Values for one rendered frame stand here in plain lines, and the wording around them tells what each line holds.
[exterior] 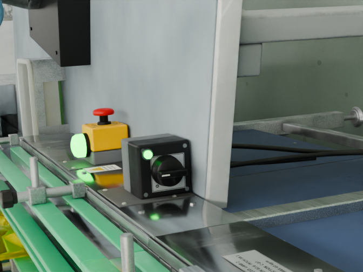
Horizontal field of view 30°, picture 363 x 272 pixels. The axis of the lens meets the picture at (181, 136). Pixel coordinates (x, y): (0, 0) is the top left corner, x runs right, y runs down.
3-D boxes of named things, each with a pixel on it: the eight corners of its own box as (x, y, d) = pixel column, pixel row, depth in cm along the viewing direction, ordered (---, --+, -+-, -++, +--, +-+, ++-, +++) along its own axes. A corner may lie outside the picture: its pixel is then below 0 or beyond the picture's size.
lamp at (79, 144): (85, 155, 128) (69, 156, 127) (83, 131, 127) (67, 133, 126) (91, 158, 124) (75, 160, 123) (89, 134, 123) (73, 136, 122)
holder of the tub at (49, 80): (58, 156, 188) (29, 159, 185) (49, 56, 183) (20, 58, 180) (72, 166, 172) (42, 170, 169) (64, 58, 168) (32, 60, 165)
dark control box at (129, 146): (174, 182, 107) (123, 189, 104) (171, 132, 106) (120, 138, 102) (195, 192, 99) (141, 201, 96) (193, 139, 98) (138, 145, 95)
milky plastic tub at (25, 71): (54, 137, 187) (22, 141, 184) (47, 56, 183) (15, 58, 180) (69, 146, 171) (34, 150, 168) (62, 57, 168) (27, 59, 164)
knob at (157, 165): (180, 183, 98) (190, 188, 95) (152, 187, 97) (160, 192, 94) (179, 153, 98) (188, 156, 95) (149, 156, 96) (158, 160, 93)
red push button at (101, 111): (91, 126, 127) (89, 108, 127) (111, 123, 129) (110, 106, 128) (96, 128, 124) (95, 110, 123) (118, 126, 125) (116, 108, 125)
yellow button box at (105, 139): (121, 155, 132) (83, 160, 129) (118, 117, 131) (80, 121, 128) (132, 161, 126) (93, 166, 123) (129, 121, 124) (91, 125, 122)
